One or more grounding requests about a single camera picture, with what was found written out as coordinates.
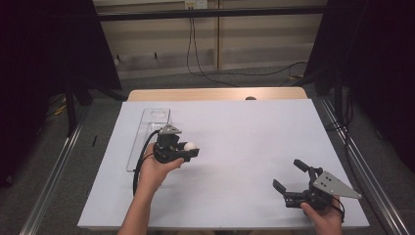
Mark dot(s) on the clear plastic container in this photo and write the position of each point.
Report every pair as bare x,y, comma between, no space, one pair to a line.
150,120

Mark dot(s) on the person's left hand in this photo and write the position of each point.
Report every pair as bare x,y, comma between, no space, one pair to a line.
155,173

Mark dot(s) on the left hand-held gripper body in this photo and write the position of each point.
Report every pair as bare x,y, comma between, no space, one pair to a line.
166,147

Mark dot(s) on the metal floor rail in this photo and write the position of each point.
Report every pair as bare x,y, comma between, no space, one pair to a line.
365,163
52,182

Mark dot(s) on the small black stick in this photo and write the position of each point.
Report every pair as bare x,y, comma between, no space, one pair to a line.
94,140

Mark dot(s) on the white wall outlet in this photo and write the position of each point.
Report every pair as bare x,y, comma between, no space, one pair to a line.
195,4

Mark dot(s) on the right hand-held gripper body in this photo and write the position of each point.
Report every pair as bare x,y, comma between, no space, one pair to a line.
321,192

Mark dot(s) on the black horizontal bar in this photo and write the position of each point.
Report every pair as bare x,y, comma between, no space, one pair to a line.
212,13

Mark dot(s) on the white table mat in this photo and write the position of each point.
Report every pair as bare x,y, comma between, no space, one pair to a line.
248,137

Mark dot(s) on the person's right hand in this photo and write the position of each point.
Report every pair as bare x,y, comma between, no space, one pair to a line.
323,219

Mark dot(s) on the black metal stand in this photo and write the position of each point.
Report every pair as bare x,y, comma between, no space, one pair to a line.
339,94
70,111

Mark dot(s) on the black curtain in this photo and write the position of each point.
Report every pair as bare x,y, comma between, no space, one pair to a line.
39,65
375,65

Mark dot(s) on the white ball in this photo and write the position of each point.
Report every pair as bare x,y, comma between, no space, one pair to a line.
190,146

